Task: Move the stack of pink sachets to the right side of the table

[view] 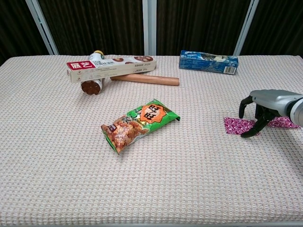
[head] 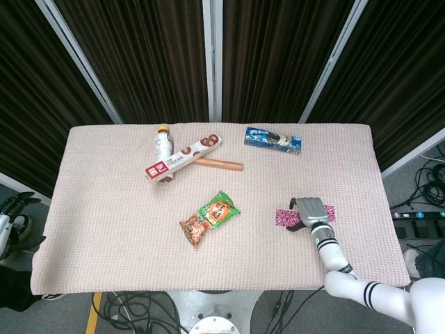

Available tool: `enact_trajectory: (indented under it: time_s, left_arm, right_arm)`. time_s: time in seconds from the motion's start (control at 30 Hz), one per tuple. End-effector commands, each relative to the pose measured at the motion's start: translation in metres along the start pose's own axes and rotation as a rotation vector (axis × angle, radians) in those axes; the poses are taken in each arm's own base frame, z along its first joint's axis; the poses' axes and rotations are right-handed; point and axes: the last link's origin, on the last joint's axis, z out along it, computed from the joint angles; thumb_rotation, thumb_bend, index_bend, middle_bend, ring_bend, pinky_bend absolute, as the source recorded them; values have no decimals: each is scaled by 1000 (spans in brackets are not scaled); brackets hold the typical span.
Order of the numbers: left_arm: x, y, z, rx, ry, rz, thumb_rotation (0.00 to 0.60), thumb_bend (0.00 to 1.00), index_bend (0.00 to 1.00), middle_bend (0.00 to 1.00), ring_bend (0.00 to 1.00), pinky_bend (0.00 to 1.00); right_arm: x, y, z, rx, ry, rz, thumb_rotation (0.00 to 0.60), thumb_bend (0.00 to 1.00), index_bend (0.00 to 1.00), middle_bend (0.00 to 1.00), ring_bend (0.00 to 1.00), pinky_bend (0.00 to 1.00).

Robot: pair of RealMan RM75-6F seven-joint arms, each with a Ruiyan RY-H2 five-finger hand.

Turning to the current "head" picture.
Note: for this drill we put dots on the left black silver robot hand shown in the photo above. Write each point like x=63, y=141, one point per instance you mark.
x=5, y=229

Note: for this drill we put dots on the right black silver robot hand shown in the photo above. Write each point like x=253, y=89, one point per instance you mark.
x=313, y=212

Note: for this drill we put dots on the magenta patterned packet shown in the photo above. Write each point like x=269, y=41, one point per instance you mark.
x=331, y=213
x=286, y=217

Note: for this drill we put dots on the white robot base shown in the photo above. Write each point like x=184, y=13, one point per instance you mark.
x=212, y=313

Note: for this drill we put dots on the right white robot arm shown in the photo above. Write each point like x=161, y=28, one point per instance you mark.
x=332, y=250

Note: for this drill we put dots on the dark trouser leg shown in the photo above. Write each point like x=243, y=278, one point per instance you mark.
x=432, y=257
x=14, y=285

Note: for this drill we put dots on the black sneaker white sole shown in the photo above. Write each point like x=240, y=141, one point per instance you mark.
x=52, y=296

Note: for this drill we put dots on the blue cookie box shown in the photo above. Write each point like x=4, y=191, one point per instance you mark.
x=271, y=139

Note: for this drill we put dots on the pink woven table cloth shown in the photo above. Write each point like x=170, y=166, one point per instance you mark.
x=104, y=226

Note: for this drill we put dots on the power strip with lit buttons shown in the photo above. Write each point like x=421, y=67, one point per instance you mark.
x=417, y=215

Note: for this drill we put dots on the green snack bag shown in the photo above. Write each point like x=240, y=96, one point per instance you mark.
x=208, y=219

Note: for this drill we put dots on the black power strip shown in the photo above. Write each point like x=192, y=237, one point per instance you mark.
x=420, y=229

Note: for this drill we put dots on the yellow floor tape strip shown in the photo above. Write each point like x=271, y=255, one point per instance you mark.
x=93, y=313

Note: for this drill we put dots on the dark brown curtain panel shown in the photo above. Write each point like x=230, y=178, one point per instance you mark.
x=400, y=87
x=278, y=62
x=34, y=104
x=146, y=62

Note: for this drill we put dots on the long white box red label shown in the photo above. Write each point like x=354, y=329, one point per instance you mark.
x=180, y=158

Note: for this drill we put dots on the white bottle tan cap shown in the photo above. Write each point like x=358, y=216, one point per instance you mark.
x=162, y=146

